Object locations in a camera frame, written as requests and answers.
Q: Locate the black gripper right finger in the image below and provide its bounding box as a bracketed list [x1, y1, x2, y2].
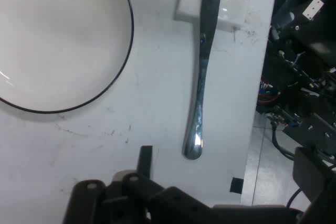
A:
[293, 146, 336, 224]

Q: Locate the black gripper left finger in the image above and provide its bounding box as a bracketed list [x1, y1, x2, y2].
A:
[62, 145, 211, 224]

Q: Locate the silver table knife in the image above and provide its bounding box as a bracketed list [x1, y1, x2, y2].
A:
[182, 0, 225, 161]

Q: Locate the black machine with wiring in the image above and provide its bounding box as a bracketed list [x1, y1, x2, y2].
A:
[256, 0, 336, 163]

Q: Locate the white plate with black rim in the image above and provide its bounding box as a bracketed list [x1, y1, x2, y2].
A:
[0, 0, 135, 113]

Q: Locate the white ceramic cutlery rest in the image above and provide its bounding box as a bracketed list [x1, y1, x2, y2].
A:
[173, 0, 249, 32]

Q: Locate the black hose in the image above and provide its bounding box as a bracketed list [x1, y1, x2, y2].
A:
[271, 123, 296, 161]

